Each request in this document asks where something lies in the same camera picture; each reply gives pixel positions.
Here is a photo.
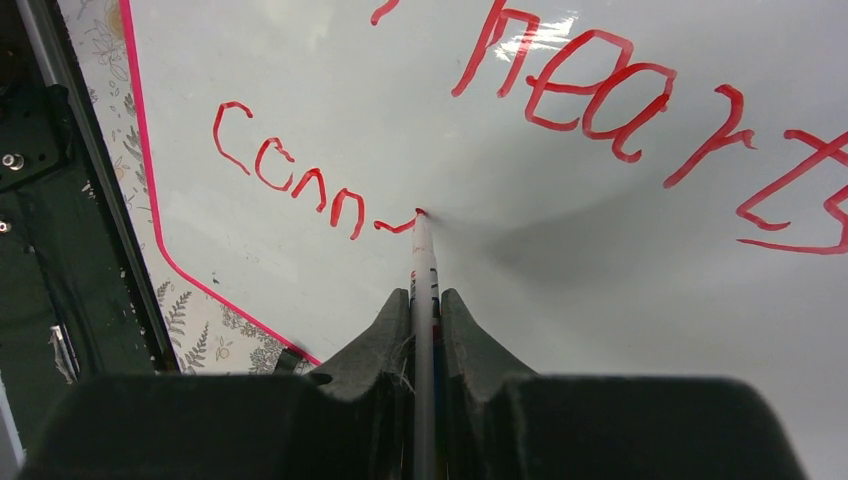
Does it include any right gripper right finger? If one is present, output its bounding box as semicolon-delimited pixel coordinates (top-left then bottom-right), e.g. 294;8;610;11
441;289;805;479

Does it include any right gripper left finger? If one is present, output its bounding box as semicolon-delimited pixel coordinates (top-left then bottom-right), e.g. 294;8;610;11
20;289;410;479

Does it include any red whiteboard marker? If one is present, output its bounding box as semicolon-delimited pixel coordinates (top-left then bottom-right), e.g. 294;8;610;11
410;208;440;479

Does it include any pink-framed whiteboard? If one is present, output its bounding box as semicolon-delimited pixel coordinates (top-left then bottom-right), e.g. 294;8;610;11
117;0;848;480

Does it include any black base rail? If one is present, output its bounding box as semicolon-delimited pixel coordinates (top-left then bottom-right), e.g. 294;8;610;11
1;1;178;449

